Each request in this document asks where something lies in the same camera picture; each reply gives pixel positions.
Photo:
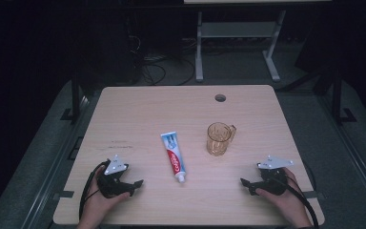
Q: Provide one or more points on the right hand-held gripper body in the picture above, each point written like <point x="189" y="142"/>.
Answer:
<point x="274" y="162"/>

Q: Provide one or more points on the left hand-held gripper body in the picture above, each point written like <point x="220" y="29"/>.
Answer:
<point x="114" y="167"/>

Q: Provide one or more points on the person's left hand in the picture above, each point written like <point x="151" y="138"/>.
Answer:
<point x="95" y="205"/>

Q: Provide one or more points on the person's right hand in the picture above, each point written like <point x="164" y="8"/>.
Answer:
<point x="289" y="203"/>

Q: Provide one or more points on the toothpaste tube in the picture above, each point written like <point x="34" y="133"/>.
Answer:
<point x="175" y="157"/>

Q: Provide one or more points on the amber transparent cup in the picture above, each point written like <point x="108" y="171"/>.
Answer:
<point x="218" y="140"/>

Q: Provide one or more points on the black metal stand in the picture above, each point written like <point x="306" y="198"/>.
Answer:
<point x="337" y="95"/>
<point x="75" y="95"/>

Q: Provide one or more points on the white metal stand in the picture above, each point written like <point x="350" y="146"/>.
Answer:
<point x="235" y="29"/>

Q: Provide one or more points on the aluminium floor rail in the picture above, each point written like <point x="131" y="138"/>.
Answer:
<point x="49" y="178"/>
<point x="355" y="152"/>

